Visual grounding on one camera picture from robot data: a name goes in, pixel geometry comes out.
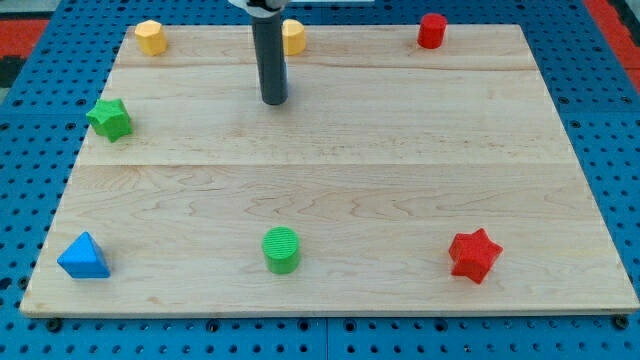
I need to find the red cylinder block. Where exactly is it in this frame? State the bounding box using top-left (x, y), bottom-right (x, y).
top-left (417, 13), bottom-right (448, 49)

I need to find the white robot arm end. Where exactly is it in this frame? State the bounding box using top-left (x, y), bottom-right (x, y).
top-left (229, 0), bottom-right (290, 12)

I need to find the green cylinder block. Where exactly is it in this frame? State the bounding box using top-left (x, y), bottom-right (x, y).
top-left (262, 226), bottom-right (300, 274)

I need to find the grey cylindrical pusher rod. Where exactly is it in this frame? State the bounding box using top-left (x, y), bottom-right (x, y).
top-left (251, 12), bottom-right (288, 106)

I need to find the yellow hexagonal block left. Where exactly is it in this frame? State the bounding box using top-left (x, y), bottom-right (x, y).
top-left (134, 20), bottom-right (168, 56)

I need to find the red star block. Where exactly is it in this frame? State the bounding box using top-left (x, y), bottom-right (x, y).
top-left (448, 228), bottom-right (504, 284)

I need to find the green star block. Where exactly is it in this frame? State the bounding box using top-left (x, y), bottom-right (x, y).
top-left (86, 98), bottom-right (133, 142)

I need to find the yellow hexagonal block centre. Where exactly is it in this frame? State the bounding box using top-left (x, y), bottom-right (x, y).
top-left (282, 19), bottom-right (306, 56)

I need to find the blue triangular block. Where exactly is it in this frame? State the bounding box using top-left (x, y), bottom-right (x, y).
top-left (57, 232), bottom-right (111, 279)

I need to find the yellow hexagonal block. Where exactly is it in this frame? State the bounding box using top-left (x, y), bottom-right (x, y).
top-left (134, 20), bottom-right (168, 56)
top-left (282, 19), bottom-right (306, 56)

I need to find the wooden board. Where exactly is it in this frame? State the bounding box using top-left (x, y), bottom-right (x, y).
top-left (20, 24), bottom-right (639, 318)

